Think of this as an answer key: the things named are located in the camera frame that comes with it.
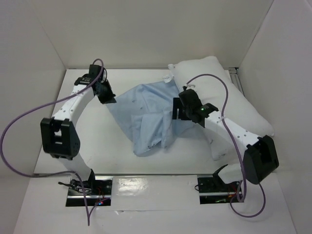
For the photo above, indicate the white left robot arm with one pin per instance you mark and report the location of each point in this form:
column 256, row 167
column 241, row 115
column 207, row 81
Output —
column 58, row 133

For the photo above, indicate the aluminium frame rail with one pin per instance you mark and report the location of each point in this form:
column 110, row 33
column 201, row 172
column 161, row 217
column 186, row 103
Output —
column 235, row 78

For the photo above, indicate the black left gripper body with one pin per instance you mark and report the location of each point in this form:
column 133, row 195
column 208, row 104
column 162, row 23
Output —
column 105, row 88

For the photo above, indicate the light blue pillowcase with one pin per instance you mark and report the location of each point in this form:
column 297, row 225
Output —
column 144, row 114

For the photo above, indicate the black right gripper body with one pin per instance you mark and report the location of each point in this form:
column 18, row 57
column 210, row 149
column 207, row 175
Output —
column 178, row 108

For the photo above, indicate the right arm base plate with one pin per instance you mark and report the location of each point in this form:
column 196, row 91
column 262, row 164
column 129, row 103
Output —
column 213, row 190

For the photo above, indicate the white pillow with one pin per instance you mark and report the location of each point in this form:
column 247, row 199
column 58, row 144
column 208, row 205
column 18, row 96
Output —
column 210, row 90

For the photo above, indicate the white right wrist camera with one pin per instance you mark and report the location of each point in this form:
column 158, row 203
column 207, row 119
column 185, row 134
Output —
column 186, row 86

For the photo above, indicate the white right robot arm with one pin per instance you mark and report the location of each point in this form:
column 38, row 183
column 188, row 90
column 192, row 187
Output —
column 258, row 156

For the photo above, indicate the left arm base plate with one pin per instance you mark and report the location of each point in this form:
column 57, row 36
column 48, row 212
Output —
column 100, row 193

